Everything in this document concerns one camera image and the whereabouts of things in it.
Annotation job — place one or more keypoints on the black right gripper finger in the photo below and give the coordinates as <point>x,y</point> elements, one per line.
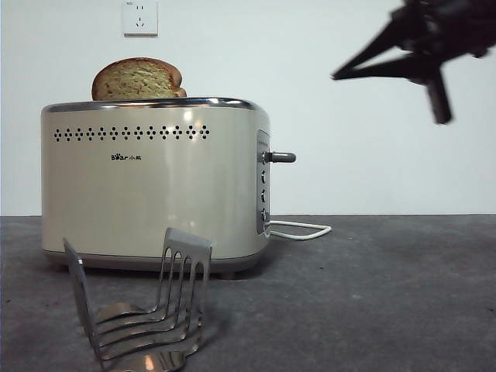
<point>399,67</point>

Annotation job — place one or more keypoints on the brown-crusted bread slice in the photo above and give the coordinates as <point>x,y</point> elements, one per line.
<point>135,79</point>

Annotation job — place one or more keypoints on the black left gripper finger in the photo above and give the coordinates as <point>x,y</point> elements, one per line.
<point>381,42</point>

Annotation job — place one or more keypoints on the grey toaster lever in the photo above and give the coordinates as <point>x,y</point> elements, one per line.
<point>281,157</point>

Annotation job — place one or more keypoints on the cream two-slot toaster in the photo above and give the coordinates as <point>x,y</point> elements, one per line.
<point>116,193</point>

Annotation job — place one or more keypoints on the steel toast rack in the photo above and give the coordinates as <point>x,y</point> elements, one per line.
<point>186,246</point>

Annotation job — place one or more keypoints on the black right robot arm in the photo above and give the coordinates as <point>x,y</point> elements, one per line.
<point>445,35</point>

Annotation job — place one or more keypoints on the white wall socket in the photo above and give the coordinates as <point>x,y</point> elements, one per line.
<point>140,19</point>

